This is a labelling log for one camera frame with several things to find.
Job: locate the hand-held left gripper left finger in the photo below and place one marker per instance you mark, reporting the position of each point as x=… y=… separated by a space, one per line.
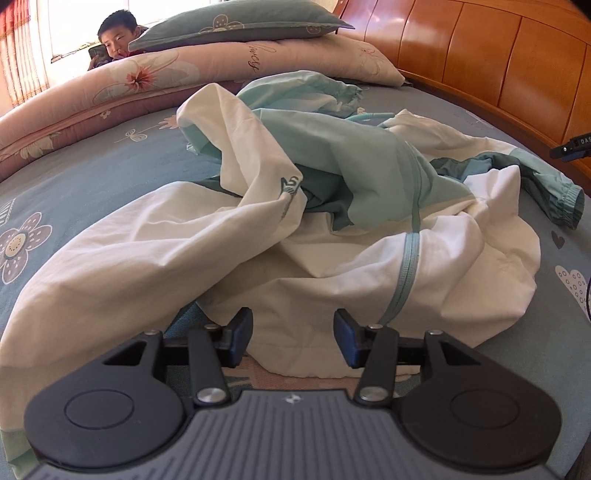
x=242 y=337

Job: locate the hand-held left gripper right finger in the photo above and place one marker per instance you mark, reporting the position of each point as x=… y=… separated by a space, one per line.
x=344 y=341

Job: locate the white and green hooded jacket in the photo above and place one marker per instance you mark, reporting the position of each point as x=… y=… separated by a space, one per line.
x=184 y=240

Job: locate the wooden bed headboard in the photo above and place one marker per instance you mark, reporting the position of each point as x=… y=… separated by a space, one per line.
x=461 y=46

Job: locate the pink floral quilt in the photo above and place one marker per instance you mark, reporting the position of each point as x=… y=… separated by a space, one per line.
x=184 y=69

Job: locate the teal floral pillow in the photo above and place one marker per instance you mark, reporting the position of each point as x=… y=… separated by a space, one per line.
x=240 y=23

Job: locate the bright window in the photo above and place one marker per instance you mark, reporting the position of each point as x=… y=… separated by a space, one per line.
x=69 y=27

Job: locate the red patterned curtain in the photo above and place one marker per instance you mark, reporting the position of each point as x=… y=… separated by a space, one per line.
x=23 y=55

